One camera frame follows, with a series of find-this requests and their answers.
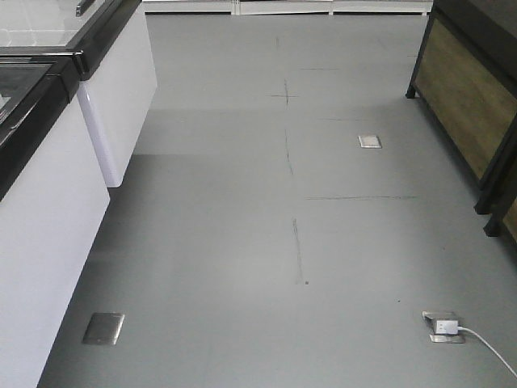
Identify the white shelf base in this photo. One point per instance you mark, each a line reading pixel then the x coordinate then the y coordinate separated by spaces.
pixel 330 7

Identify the far white chest freezer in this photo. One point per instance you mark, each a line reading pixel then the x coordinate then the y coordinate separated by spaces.
pixel 108 44

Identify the dark wooden display stand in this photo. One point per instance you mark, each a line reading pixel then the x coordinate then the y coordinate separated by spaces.
pixel 466 75

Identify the steel floor outlet cover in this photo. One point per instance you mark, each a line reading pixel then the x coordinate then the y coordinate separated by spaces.
pixel 104 328

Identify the white chest freezer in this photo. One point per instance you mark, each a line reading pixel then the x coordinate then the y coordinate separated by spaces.
pixel 108 44
pixel 53 199

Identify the near white chest freezer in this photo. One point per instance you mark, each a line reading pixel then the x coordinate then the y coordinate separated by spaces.
pixel 53 199

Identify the open floor power socket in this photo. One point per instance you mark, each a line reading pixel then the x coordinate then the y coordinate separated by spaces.
pixel 443 339

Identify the far steel floor plate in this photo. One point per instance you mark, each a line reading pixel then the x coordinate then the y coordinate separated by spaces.
pixel 369 142

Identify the white power adapter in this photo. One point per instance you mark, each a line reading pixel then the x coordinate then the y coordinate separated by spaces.
pixel 445 326

